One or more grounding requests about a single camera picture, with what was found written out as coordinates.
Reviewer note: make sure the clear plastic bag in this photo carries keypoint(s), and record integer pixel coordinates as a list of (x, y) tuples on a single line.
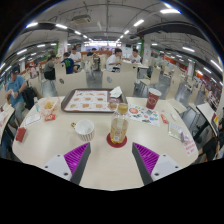
[(175, 131)]

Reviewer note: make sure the clear bottle with yellow drink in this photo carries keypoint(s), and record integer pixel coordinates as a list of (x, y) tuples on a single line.
[(119, 128)]

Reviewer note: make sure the white paper napkin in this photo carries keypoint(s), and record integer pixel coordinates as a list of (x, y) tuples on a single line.
[(116, 92)]

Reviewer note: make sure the white sign with red print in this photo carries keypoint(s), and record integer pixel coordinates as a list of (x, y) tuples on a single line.
[(190, 147)]

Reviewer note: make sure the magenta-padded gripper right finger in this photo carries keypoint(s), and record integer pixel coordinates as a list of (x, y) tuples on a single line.
[(147, 158)]

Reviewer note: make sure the colourful printed paper flyer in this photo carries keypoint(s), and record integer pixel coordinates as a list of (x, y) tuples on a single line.
[(145, 115)]

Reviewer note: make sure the white paper slip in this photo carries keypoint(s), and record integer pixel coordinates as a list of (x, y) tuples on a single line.
[(32, 119)]

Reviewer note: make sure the group of beige chairs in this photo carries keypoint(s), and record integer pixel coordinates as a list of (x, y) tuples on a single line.
[(71, 81)]

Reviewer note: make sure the group of ceiling lights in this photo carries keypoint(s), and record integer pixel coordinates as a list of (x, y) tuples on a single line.
[(170, 11)]

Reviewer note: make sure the neighbouring table with paper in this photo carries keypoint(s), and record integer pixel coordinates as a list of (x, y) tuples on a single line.
[(5, 118)]

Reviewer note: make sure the crumpled food wrapper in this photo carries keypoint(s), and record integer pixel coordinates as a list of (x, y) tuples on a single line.
[(49, 107)]

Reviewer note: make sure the brown food tray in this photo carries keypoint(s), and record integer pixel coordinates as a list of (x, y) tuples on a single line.
[(86, 100)]

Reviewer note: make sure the person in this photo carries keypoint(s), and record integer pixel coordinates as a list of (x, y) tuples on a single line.
[(76, 56), (213, 143), (68, 64), (91, 52), (49, 68), (15, 90), (113, 60), (135, 57)]

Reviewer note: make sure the small red sauce packet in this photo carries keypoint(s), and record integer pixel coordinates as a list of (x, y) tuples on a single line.
[(164, 118)]

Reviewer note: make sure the white neighbouring table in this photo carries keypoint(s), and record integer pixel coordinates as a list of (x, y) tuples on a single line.
[(207, 111)]

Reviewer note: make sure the ceiling air conditioner unit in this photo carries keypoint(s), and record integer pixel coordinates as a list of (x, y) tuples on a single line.
[(81, 19)]

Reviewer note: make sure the flat round red coaster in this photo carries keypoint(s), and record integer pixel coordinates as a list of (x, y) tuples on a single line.
[(116, 145)]

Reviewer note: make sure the brown houndstooth mug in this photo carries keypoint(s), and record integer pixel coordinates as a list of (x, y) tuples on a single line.
[(85, 130)]

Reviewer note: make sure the black backpack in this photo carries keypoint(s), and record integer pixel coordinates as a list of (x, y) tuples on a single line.
[(28, 96)]

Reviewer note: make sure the red paper cup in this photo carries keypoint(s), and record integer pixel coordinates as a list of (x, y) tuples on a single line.
[(153, 99)]

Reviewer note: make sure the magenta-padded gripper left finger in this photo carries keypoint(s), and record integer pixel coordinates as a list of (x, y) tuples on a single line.
[(76, 158)]

